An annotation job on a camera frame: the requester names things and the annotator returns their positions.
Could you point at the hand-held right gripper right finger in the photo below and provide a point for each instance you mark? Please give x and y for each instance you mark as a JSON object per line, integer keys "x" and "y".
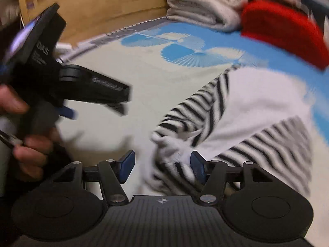
{"x": 197, "y": 166}

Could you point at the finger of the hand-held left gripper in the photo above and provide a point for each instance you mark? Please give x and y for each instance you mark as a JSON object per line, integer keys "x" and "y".
{"x": 69, "y": 112}
{"x": 97, "y": 85}

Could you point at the person's left hand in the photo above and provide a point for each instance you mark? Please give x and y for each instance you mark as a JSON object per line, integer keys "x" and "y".
{"x": 30, "y": 157}

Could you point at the small white object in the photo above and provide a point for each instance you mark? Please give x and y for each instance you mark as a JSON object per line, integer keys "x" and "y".
{"x": 63, "y": 48}

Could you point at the red cloth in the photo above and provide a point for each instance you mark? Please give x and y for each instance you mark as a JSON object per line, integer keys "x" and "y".
{"x": 282, "y": 28}

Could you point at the folded beige towel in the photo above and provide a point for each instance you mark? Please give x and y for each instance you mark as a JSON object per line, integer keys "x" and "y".
{"x": 203, "y": 5}

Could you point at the blue white patterned mat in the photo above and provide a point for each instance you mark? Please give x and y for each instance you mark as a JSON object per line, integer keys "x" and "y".
{"x": 154, "y": 64}

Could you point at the black white striped shirt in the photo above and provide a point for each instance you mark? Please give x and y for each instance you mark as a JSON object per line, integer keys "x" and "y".
{"x": 244, "y": 113}

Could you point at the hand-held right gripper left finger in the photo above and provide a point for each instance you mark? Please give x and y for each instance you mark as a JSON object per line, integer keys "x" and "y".
{"x": 126, "y": 165}

